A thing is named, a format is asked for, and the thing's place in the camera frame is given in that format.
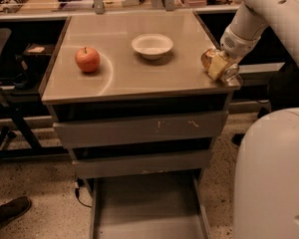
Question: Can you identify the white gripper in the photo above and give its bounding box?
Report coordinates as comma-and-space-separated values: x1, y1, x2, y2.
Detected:
208, 26, 260, 82

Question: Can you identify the orange soda can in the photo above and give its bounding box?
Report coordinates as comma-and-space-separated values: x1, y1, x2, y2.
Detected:
200, 48, 239, 83

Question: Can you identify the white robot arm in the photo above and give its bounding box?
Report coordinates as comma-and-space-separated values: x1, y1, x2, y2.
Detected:
210, 0, 299, 239

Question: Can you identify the grey drawer cabinet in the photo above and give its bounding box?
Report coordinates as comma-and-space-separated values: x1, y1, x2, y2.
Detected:
38, 10, 243, 239

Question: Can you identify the middle grey drawer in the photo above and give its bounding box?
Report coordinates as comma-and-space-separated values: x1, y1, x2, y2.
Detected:
73, 150, 212, 178

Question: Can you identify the bottom grey open drawer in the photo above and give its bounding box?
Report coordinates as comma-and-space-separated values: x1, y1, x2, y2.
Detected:
90, 171, 211, 239

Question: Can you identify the top grey drawer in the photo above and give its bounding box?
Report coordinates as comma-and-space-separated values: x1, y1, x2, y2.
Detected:
54, 111, 228, 148

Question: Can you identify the white bowl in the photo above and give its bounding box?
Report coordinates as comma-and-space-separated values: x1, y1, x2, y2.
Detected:
132, 34, 173, 60

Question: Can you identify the black office chair right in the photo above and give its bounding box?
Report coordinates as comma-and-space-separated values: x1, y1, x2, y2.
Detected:
267, 62, 299, 112

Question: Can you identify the red apple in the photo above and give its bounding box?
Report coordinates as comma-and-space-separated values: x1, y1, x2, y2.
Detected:
75, 47, 101, 73

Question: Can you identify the black side table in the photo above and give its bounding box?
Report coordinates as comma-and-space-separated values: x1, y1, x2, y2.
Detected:
0, 43, 71, 161

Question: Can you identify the dark shoe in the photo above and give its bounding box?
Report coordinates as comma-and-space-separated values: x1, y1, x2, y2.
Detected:
0, 196, 32, 227

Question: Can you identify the black cable on floor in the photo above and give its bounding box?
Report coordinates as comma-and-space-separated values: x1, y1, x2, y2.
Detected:
74, 177, 93, 209

